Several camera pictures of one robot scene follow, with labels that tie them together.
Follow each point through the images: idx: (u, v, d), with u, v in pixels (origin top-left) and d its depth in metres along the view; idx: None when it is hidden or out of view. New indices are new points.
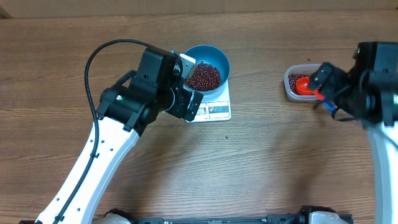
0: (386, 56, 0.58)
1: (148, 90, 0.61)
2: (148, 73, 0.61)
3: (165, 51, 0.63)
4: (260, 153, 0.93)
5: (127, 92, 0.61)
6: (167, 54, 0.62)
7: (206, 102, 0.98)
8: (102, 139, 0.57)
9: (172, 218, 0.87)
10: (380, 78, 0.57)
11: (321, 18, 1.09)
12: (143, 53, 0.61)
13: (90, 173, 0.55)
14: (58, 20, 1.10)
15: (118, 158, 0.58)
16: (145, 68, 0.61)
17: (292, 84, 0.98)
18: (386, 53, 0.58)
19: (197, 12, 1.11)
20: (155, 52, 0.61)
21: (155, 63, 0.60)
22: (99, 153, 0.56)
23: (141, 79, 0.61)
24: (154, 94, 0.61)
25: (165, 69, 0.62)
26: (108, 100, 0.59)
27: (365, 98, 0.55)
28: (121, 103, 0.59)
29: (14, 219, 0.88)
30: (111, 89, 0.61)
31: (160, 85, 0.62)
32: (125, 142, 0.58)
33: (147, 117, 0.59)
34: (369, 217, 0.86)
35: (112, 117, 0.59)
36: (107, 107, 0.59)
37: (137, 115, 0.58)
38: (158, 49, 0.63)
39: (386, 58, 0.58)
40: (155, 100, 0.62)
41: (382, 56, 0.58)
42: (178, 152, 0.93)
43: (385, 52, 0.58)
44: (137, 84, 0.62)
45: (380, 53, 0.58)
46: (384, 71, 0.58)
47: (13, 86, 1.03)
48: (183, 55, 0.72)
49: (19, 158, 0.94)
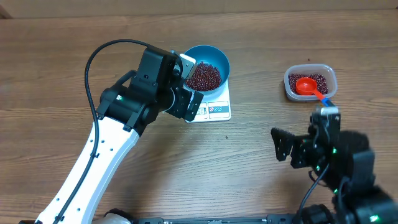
0: (362, 165, 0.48)
1: (147, 89, 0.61)
2: (148, 73, 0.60)
3: (165, 51, 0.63)
4: (260, 153, 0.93)
5: (127, 92, 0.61)
6: (167, 54, 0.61)
7: (206, 102, 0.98)
8: (102, 139, 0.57)
9: (172, 218, 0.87)
10: (359, 186, 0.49)
11: (321, 18, 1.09)
12: (143, 53, 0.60)
13: (91, 173, 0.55)
14: (58, 21, 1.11)
15: (118, 158, 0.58)
16: (145, 68, 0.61)
17: (292, 84, 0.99)
18: (364, 164, 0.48)
19: (197, 12, 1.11)
20: (155, 52, 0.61)
21: (155, 62, 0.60)
22: (99, 153, 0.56)
23: (141, 79, 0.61)
24: (154, 94, 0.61)
25: (165, 68, 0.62)
26: (108, 100, 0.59)
27: (344, 219, 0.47)
28: (121, 103, 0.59)
29: (14, 219, 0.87)
30: (111, 89, 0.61)
31: (160, 86, 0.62)
32: (125, 143, 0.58)
33: (147, 117, 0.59)
34: None
35: (112, 117, 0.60)
36: (108, 107, 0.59)
37: (137, 115, 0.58)
38: (158, 49, 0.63)
39: (364, 166, 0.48)
40: (155, 101, 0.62)
41: (359, 167, 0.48)
42: (178, 152, 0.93)
43: (362, 160, 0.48)
44: (137, 84, 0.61)
45: (359, 163, 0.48)
46: (364, 177, 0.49)
47: (13, 86, 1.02)
48: (183, 56, 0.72)
49: (19, 158, 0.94)
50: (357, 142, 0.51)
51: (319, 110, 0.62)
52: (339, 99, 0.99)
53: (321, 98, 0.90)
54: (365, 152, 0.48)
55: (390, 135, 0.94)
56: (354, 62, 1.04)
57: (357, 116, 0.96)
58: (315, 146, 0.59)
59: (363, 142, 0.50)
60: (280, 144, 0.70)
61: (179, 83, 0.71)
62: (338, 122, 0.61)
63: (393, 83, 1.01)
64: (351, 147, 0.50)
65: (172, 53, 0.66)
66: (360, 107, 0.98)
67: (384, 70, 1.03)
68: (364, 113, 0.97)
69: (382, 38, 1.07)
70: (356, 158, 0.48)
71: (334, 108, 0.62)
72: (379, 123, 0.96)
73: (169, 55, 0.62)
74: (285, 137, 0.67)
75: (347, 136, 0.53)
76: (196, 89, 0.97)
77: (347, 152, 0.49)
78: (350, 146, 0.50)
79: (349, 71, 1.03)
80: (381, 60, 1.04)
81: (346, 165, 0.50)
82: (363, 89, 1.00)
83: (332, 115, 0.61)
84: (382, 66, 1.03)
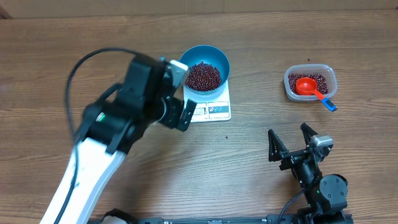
0: (336, 207, 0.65)
1: (134, 104, 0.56)
2: (134, 85, 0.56)
3: (152, 60, 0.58)
4: (260, 153, 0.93)
5: (111, 107, 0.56)
6: (155, 66, 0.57)
7: (206, 102, 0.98)
8: (78, 182, 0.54)
9: (171, 218, 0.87)
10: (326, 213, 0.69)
11: (321, 18, 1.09)
12: (129, 65, 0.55)
13: (71, 203, 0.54)
14: (58, 20, 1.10)
15: (100, 184, 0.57)
16: (130, 81, 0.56)
17: (292, 84, 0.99)
18: (337, 210, 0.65)
19: (198, 12, 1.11)
20: (142, 64, 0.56)
21: (142, 74, 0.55)
22: (79, 182, 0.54)
23: (126, 93, 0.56)
24: (141, 111, 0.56)
25: (153, 82, 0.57)
26: (88, 119, 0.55)
27: None
28: (102, 124, 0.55)
29: (15, 219, 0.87)
30: (92, 106, 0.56)
31: (148, 100, 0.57)
32: (106, 170, 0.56)
33: (131, 137, 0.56)
34: (368, 218, 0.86)
35: (94, 138, 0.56)
36: (88, 127, 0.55)
37: (122, 136, 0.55)
38: (145, 59, 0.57)
39: (337, 208, 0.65)
40: (142, 115, 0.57)
41: (333, 210, 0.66)
42: (178, 151, 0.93)
43: (336, 205, 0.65)
44: (123, 99, 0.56)
45: (334, 208, 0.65)
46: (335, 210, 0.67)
47: (13, 86, 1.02)
48: (174, 61, 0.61)
49: (18, 158, 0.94)
50: (338, 189, 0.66)
51: (317, 141, 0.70)
52: (339, 99, 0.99)
53: (320, 98, 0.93)
54: (340, 200, 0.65)
55: (390, 135, 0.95)
56: (354, 62, 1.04)
57: (357, 116, 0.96)
58: (304, 166, 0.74)
59: (341, 191, 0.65)
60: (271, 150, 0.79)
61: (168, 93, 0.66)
62: (329, 150, 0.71)
63: (393, 83, 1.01)
64: (332, 196, 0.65)
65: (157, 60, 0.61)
66: (361, 107, 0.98)
67: (384, 70, 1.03)
68: (364, 113, 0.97)
69: (382, 38, 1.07)
70: (332, 206, 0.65)
71: (329, 139, 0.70)
72: (379, 123, 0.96)
73: (157, 65, 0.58)
74: (280, 152, 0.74)
75: (331, 182, 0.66)
76: (196, 89, 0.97)
77: (328, 199, 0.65)
78: (332, 195, 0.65)
79: (348, 71, 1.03)
80: (381, 60, 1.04)
81: (323, 205, 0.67)
82: (363, 89, 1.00)
83: (325, 146, 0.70)
84: (382, 66, 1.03)
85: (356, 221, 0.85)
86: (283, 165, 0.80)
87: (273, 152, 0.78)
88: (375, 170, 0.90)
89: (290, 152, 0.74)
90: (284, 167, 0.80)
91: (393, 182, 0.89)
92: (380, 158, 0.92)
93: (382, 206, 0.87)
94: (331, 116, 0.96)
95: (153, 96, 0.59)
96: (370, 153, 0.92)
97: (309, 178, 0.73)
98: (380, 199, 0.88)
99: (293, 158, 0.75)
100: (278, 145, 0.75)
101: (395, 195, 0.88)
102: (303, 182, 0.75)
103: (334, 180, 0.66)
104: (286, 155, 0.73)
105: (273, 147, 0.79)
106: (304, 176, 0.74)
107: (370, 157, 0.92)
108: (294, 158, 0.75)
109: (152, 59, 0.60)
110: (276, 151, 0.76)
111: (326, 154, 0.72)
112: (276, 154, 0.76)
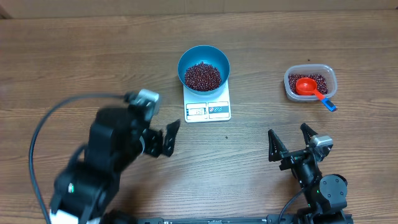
0: (336, 206, 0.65)
1: (102, 165, 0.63)
2: (99, 148, 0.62)
3: (113, 119, 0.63)
4: (260, 153, 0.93)
5: (79, 175, 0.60)
6: (116, 125, 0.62)
7: (206, 102, 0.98)
8: None
9: (171, 218, 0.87)
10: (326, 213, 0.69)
11: (321, 18, 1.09)
12: (90, 130, 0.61)
13: None
14: (58, 20, 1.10)
15: None
16: (96, 145, 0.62)
17: (292, 84, 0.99)
18: (337, 209, 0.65)
19: (198, 12, 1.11)
20: (102, 127, 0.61)
21: (106, 140, 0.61)
22: None
23: (94, 154, 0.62)
24: (109, 168, 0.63)
25: (117, 139, 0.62)
26: (59, 192, 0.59)
27: None
28: (74, 194, 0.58)
29: (15, 219, 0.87)
30: (62, 176, 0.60)
31: (115, 156, 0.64)
32: None
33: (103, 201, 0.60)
34: (369, 218, 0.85)
35: (66, 210, 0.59)
36: (60, 201, 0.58)
37: (92, 203, 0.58)
38: (106, 118, 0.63)
39: (337, 208, 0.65)
40: (113, 173, 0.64)
41: (333, 210, 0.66)
42: (178, 151, 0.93)
43: (336, 205, 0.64)
44: (92, 160, 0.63)
45: (333, 208, 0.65)
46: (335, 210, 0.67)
47: (13, 86, 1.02)
48: (146, 92, 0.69)
49: (18, 158, 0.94)
50: (338, 188, 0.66)
51: (317, 141, 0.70)
52: (339, 99, 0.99)
53: (320, 98, 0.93)
54: (340, 200, 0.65)
55: (390, 135, 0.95)
56: (354, 63, 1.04)
57: (357, 116, 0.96)
58: (304, 165, 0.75)
59: (341, 190, 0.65)
60: (271, 150, 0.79)
61: (139, 132, 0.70)
62: (329, 150, 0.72)
63: (393, 83, 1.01)
64: (332, 196, 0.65)
65: (117, 113, 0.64)
66: (361, 107, 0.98)
67: (384, 70, 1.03)
68: (364, 113, 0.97)
69: (382, 38, 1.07)
70: (331, 206, 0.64)
71: (329, 139, 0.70)
72: (379, 124, 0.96)
73: (118, 124, 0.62)
74: (280, 152, 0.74)
75: (331, 182, 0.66)
76: (196, 89, 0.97)
77: (327, 199, 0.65)
78: (332, 195, 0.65)
79: (348, 71, 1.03)
80: (381, 60, 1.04)
81: (323, 205, 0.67)
82: (363, 89, 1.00)
83: (325, 146, 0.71)
84: (382, 66, 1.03)
85: (356, 221, 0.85)
86: (283, 165, 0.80)
87: (273, 151, 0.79)
88: (376, 170, 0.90)
89: (290, 152, 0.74)
90: (285, 167, 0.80)
91: (394, 182, 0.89)
92: (380, 158, 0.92)
93: (382, 206, 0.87)
94: (331, 117, 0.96)
95: (120, 150, 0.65)
96: (370, 153, 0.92)
97: (309, 178, 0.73)
98: (380, 199, 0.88)
99: (293, 158, 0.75)
100: (278, 145, 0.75)
101: (395, 195, 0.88)
102: (303, 182, 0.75)
103: (334, 180, 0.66)
104: (286, 155, 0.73)
105: (273, 147, 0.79)
106: (303, 176, 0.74)
107: (370, 157, 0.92)
108: (294, 158, 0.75)
109: (114, 115, 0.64)
110: (277, 151, 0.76)
111: (326, 154, 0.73)
112: (276, 154, 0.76)
